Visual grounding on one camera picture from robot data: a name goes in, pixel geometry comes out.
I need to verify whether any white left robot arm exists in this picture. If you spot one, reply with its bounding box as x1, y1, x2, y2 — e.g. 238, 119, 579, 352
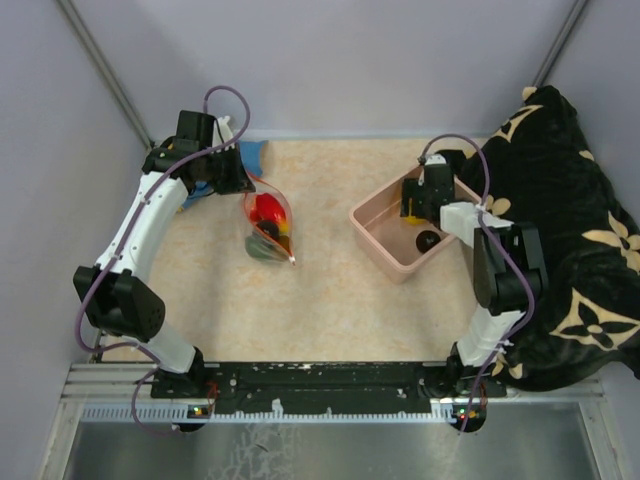
73, 110, 255, 397

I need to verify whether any dark green lime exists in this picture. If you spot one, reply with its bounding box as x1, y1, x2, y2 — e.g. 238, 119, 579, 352
245, 235, 273, 261

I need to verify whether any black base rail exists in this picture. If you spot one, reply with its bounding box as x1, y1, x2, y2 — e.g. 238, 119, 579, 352
151, 358, 479, 416

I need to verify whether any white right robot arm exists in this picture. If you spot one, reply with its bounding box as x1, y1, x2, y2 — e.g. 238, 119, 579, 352
400, 155, 548, 396

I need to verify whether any black floral blanket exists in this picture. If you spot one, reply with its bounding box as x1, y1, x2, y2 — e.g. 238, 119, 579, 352
445, 86, 639, 392

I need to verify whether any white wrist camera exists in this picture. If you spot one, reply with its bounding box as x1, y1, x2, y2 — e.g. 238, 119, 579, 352
212, 116, 234, 148
418, 154, 448, 186

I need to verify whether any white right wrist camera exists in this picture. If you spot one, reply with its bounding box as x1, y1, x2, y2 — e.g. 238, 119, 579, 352
418, 154, 448, 186

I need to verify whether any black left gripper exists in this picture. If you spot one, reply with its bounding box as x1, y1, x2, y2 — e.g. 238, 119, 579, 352
199, 142, 255, 195

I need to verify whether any blue cloth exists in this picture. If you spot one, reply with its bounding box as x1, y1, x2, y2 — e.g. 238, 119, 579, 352
178, 140, 268, 212

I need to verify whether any pink plastic bin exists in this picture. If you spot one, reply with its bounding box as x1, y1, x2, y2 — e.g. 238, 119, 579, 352
349, 168, 472, 284

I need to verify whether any white slotted cable duct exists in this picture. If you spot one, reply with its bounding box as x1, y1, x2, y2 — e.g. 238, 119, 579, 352
79, 399, 474, 425

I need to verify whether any yellow lemon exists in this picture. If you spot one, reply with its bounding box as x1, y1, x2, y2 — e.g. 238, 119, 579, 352
404, 199, 426, 225

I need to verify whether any dark purple fruit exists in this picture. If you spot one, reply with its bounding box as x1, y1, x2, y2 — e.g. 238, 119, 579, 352
415, 230, 441, 254
256, 220, 280, 240

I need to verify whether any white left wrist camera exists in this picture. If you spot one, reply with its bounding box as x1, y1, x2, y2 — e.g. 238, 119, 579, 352
212, 116, 234, 148

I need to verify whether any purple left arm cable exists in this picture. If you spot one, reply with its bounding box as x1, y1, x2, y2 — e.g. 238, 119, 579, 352
73, 85, 251, 435

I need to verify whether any red pepper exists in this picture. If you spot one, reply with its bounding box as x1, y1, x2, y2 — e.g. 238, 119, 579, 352
249, 193, 287, 224

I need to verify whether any clear zip bag orange zipper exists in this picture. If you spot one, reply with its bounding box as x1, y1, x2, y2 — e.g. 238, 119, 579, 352
241, 173, 296, 265

